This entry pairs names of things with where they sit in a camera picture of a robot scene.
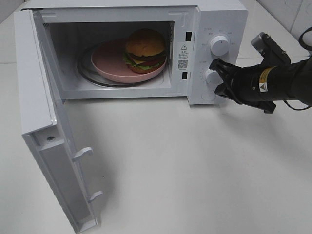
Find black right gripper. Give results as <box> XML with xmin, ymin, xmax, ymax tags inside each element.
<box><xmin>209</xmin><ymin>58</ymin><xmax>276</xmax><ymax>114</ymax></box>

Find white microwave knob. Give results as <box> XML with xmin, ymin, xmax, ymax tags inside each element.
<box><xmin>204</xmin><ymin>69</ymin><xmax>223</xmax><ymax>85</ymax></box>
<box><xmin>210</xmin><ymin>35</ymin><xmax>230</xmax><ymax>56</ymax></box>

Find round white door button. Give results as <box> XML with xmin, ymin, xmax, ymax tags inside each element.
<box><xmin>201</xmin><ymin>90</ymin><xmax>216</xmax><ymax>103</ymax></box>

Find burger with lettuce and cheese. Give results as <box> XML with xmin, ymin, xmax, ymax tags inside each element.
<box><xmin>123</xmin><ymin>28</ymin><xmax>167</xmax><ymax>74</ymax></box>

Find pink round plate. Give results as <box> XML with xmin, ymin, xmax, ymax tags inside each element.
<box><xmin>91</xmin><ymin>39</ymin><xmax>166</xmax><ymax>83</ymax></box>

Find white microwave door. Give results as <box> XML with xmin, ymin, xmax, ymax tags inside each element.
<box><xmin>14</xmin><ymin>10</ymin><xmax>102</xmax><ymax>233</ymax></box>

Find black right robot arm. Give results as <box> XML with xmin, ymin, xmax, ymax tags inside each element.
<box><xmin>209</xmin><ymin>58</ymin><xmax>312</xmax><ymax>114</ymax></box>

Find white microwave oven body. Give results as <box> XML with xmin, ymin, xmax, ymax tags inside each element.
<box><xmin>20</xmin><ymin>0</ymin><xmax>248</xmax><ymax>104</ymax></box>

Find glass microwave turntable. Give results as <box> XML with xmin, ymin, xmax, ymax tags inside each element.
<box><xmin>76</xmin><ymin>43</ymin><xmax>159</xmax><ymax>88</ymax></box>

